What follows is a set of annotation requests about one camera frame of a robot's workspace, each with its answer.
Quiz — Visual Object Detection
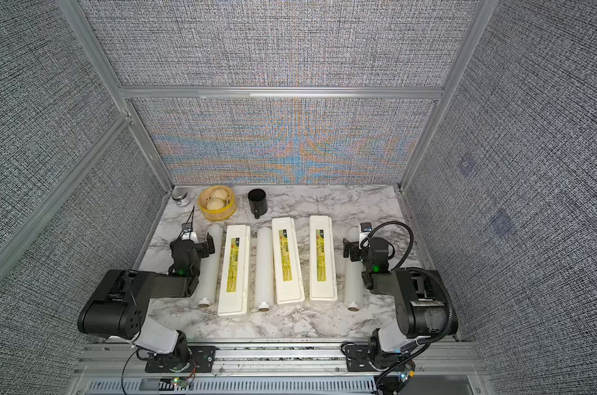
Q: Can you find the plastic wrap roll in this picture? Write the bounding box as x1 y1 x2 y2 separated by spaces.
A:
255 227 275 312
344 251 364 312
193 225 224 309

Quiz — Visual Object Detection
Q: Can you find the white wrap dispenser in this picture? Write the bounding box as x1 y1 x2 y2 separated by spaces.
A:
308 216 338 302
218 225 251 317
271 217 305 304

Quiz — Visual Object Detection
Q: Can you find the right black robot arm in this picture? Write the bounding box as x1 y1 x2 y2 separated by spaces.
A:
341 238 458 372

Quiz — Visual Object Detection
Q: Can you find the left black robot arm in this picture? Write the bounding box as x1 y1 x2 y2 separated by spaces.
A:
77 235 216 373

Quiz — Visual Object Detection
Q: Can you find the small silver tin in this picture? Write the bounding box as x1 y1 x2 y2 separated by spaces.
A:
171 187 191 207

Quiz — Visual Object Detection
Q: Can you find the yellow bowl with buns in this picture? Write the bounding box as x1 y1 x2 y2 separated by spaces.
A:
197 185 237 222

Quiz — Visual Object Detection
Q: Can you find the black cup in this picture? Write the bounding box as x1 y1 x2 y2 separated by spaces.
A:
247 189 268 219

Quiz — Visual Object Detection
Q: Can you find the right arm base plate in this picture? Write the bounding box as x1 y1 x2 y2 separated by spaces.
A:
340 342 410 372

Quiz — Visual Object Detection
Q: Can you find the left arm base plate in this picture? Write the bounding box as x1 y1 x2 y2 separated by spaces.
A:
145 346 217 374

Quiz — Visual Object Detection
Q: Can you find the aluminium mounting rail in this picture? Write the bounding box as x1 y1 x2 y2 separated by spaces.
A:
71 338 487 378

